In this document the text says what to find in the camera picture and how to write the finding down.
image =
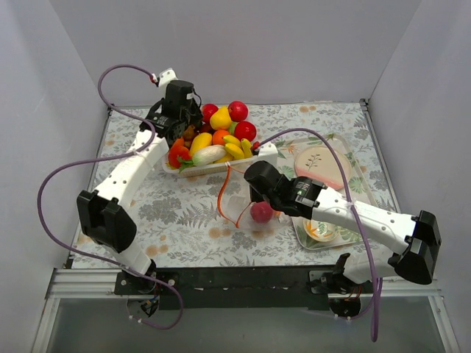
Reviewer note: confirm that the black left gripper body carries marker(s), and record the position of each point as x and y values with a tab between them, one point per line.
192	120

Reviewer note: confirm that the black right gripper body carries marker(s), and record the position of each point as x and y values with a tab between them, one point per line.
255	192

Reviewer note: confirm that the brown yellow toy fruit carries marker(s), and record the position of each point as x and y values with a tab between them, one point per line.
190	133

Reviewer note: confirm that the red yellow toy mango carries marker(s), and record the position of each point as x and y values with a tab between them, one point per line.
201	141

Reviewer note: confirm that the red toy pomegranate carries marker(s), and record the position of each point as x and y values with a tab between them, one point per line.
261	212

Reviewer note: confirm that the yellow toy peach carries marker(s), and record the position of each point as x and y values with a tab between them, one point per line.
221	119

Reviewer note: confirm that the clear zip top bag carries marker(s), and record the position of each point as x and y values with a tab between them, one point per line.
234	203

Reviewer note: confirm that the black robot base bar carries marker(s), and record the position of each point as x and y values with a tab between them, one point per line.
302	286

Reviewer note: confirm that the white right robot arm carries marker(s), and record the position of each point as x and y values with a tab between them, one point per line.
409	243

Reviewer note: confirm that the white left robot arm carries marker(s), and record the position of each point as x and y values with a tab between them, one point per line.
103	212

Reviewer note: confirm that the red toy apple top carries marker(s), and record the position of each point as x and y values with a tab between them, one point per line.
238	111

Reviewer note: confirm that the red toy apple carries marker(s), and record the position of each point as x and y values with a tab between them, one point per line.
207	111
238	111
245	130

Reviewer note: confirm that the red toy apple back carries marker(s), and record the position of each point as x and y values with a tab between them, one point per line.
207	111

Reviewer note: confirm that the pink and cream plate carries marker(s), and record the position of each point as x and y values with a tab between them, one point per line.
318	163

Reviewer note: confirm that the floral rectangular tray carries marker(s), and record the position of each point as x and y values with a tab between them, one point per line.
359	189

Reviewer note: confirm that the small floral bowl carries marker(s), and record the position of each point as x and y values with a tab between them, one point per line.
320	231

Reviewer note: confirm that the small orange toy tangerine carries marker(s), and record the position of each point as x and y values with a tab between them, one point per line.
218	137

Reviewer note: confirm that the white toy radish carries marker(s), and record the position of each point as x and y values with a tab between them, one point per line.
203	157

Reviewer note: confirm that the green toy fruit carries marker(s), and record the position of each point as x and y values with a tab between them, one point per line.
232	127

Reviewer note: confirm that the white plastic fruit basket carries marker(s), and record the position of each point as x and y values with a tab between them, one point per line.
213	167

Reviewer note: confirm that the red toy apple right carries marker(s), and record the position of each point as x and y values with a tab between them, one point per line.
245	130

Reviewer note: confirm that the yellow toy banana bunch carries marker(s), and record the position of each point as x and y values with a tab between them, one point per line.
235	149

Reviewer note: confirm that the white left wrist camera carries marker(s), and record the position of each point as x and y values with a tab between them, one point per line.
166	77

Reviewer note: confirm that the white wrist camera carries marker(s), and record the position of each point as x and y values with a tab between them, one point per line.
166	77
268	152

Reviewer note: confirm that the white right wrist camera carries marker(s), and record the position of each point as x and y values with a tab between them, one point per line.
268	152

